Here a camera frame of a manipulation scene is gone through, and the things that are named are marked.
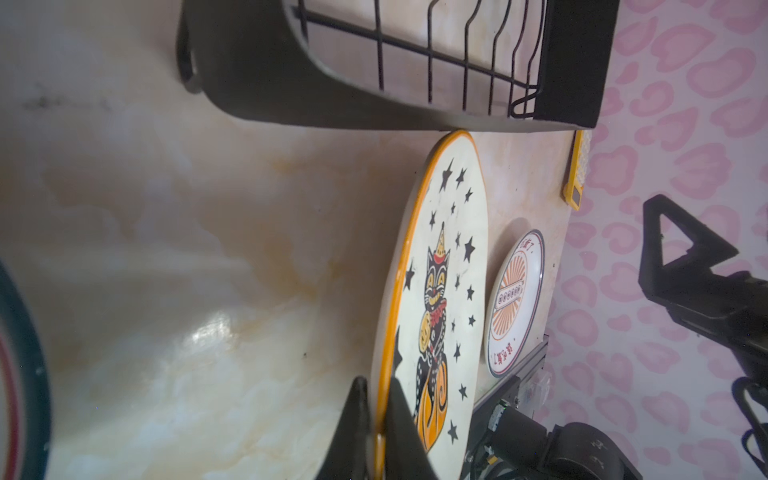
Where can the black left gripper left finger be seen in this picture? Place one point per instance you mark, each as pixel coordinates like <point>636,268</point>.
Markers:
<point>346,457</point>

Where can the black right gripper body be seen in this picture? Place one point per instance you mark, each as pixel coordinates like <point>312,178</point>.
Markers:
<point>729,310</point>

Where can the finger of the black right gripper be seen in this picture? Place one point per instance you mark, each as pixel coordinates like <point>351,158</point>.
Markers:
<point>661,280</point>

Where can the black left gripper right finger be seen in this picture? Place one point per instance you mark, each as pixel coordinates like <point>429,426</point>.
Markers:
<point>405,456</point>

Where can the cat pumpkin star plate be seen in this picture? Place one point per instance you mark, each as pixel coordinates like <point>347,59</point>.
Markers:
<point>431,321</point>

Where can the orange sunburst plate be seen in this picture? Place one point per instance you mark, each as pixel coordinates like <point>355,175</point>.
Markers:
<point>26,411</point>
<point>513,303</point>

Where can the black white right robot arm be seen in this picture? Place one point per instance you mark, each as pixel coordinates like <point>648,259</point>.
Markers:
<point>678,255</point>

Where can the black two-tier dish rack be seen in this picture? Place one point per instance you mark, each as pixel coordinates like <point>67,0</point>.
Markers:
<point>484,66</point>

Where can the yellow calculator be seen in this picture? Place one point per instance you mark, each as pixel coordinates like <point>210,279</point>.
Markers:
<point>572,188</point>

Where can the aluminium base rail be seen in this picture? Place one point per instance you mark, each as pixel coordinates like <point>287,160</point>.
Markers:
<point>517,387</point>

